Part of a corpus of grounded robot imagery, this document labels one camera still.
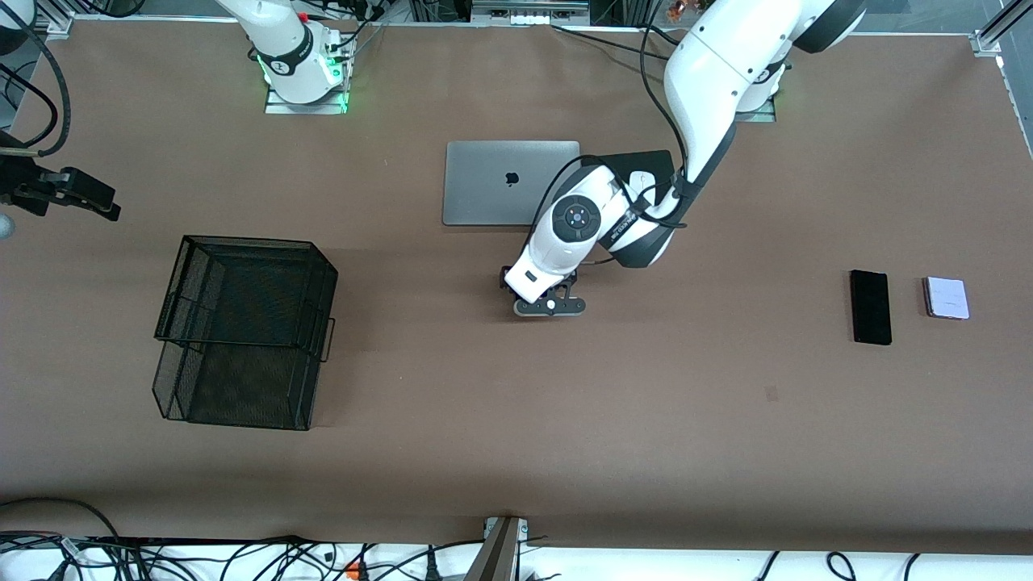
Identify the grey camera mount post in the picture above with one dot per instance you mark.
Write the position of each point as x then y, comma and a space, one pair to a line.
496, 557

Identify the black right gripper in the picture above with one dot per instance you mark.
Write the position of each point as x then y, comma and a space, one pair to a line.
18, 194

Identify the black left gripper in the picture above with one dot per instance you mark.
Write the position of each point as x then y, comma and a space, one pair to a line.
503, 275

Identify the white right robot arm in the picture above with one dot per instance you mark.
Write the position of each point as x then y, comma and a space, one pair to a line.
282, 40

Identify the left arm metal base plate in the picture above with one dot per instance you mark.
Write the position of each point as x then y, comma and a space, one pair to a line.
759, 117

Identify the black mouse pad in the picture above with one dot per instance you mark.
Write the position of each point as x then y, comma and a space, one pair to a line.
646, 160

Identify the white power strip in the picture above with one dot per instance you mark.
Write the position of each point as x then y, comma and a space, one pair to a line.
529, 18

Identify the white computer mouse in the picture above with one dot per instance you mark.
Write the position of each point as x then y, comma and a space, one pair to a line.
641, 179

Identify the long black smartphone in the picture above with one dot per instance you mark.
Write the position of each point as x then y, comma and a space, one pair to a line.
871, 307

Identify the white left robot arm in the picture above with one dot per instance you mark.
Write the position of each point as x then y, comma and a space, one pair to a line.
718, 73

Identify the white flip phone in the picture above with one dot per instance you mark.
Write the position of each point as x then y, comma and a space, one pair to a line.
947, 298

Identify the silver closed laptop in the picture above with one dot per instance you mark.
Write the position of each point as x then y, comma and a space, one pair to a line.
484, 194

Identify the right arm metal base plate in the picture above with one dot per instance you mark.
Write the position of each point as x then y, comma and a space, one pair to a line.
307, 108

